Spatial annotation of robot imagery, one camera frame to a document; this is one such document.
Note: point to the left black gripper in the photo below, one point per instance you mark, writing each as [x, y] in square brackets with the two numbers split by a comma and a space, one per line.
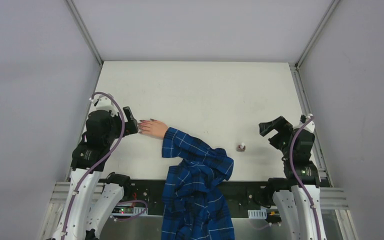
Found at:
[125, 121]

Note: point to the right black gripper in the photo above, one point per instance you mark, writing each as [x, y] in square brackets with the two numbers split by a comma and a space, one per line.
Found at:
[281, 133]

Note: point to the red nail polish bottle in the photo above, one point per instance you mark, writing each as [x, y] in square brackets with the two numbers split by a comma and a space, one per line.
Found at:
[241, 147]

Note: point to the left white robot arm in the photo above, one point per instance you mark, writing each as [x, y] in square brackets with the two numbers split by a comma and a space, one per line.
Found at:
[81, 219]

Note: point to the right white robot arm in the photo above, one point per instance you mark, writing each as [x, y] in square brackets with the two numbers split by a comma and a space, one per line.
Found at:
[297, 195]

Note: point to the mannequin hand with painted nails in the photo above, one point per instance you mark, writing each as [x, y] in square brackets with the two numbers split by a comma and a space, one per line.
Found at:
[153, 128]

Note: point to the blue plaid shirt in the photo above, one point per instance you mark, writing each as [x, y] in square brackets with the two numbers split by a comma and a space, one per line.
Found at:
[202, 168]

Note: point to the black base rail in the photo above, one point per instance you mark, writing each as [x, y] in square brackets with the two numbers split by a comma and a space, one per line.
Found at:
[146, 197]

